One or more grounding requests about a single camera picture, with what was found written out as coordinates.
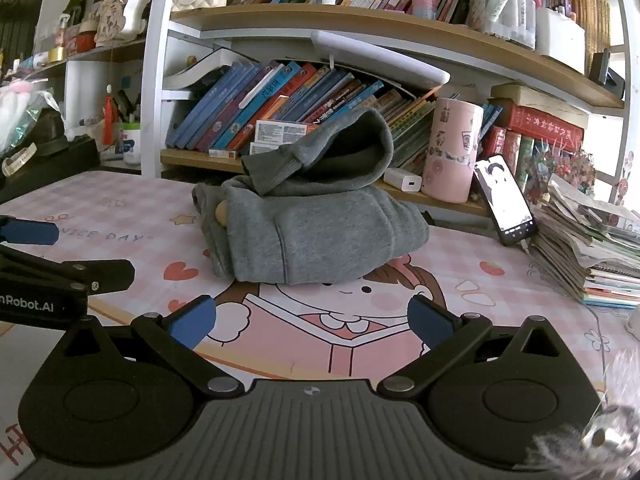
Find bagged pink plush clothes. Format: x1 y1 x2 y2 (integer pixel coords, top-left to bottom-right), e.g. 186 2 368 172
0 82 66 156

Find dark brown leather object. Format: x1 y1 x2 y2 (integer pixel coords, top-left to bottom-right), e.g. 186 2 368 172
30 107 68 143

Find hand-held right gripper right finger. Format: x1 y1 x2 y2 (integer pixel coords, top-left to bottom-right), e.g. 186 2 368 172
376 294 576 401

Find grey hoodie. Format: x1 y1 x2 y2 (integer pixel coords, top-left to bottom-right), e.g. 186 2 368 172
192 108 431 285

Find pink cartoon desk mat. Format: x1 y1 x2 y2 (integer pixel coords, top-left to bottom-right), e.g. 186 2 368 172
0 170 636 386

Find stack of booklets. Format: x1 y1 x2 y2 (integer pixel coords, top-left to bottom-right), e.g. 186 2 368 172
530 175 640 308

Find white watch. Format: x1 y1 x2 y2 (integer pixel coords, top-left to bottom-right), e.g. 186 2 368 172
2 142 38 177

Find row of yellow books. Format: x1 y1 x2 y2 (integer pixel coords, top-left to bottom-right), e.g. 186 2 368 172
570 0 613 78

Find cream ornament with writing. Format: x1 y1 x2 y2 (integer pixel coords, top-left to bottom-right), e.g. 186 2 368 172
95 0 153 48

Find pink printed cup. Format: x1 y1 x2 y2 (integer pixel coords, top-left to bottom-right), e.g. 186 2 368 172
421 97 485 204

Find black smartphone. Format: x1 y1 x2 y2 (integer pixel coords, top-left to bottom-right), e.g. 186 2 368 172
473 155 540 247

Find black box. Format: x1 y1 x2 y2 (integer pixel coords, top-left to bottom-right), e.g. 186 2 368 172
0 137 101 201

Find white tablet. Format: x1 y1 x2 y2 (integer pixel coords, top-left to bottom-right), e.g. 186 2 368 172
310 30 451 86

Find grey pompom keychain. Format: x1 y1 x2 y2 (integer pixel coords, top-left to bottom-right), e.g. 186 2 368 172
525 350 640 480

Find bundle of pens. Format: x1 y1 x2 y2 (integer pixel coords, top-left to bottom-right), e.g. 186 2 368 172
112 87 143 126

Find white storage box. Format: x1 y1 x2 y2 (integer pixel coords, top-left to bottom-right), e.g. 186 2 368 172
535 7 586 75

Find clear pen holder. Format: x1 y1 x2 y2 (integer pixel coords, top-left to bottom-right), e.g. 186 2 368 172
467 0 536 48

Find small black device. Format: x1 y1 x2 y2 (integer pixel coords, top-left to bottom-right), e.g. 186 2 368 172
595 49 626 98

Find white jar blue label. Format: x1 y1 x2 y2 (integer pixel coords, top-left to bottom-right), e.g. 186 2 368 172
121 122 143 167

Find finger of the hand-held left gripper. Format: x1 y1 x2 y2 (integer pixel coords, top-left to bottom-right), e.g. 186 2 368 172
0 215 61 247
0 245 136 295

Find row of colourful slanted books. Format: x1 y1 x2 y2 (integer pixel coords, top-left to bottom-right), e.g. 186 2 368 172
165 60 436 163

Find orange tube with white cap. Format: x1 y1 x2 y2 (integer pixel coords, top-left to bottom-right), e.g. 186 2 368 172
102 87 115 146

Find row of red hardcover books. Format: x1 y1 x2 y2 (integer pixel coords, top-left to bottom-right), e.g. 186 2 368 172
482 97 586 176

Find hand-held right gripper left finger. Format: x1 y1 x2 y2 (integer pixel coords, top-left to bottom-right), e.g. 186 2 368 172
65 296 246 401

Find white charger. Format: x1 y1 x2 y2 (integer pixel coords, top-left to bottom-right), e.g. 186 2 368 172
384 167 423 192

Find white side shelf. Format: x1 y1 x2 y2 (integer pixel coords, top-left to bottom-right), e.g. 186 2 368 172
0 35 151 171

